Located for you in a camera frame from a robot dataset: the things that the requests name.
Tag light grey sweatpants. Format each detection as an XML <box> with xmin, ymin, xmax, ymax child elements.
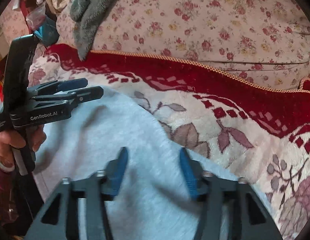
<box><xmin>32</xmin><ymin>86</ymin><xmax>274</xmax><ymax>240</ymax></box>

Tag left hand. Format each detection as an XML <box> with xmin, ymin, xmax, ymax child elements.
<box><xmin>0</xmin><ymin>125</ymin><xmax>48</xmax><ymax>173</ymax></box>

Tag teal bag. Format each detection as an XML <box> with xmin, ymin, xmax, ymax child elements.
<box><xmin>34</xmin><ymin>16</ymin><xmax>59</xmax><ymax>47</ymax></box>

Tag clear plastic bag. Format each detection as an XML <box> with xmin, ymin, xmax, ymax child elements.
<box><xmin>26</xmin><ymin>3</ymin><xmax>46</xmax><ymax>31</ymax></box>

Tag red floral plush blanket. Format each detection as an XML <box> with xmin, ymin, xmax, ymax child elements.
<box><xmin>29</xmin><ymin>44</ymin><xmax>310</xmax><ymax>239</ymax></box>

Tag grey knitted cardigan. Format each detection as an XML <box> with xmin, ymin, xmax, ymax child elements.
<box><xmin>70</xmin><ymin>0</ymin><xmax>116</xmax><ymax>61</ymax></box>

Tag pink floral quilt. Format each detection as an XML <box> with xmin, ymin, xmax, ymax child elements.
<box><xmin>55</xmin><ymin>0</ymin><xmax>310</xmax><ymax>91</ymax></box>

